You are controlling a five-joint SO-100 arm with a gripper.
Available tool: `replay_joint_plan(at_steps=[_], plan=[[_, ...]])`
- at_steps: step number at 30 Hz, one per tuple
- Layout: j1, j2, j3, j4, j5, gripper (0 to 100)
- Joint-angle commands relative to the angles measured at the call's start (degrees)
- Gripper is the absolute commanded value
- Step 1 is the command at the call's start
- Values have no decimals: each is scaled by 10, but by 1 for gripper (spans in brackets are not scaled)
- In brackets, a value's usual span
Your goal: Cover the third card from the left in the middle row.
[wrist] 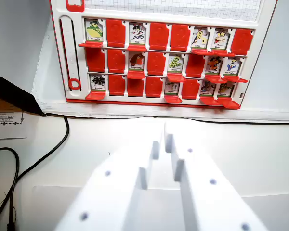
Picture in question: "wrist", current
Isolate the red card flap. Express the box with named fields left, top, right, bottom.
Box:
left=127, top=71, right=146, bottom=79

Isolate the white printed paper label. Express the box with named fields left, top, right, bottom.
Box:
left=0, top=111, right=27, bottom=140

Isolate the thick black cable with plug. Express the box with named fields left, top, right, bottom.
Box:
left=6, top=114, right=70, bottom=231

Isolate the looped black cable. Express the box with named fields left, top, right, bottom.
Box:
left=0, top=147, right=20, bottom=210

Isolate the red and white game board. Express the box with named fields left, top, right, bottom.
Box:
left=49, top=0, right=279, bottom=110

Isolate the thin black cable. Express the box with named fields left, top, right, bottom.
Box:
left=62, top=115, right=289, bottom=125

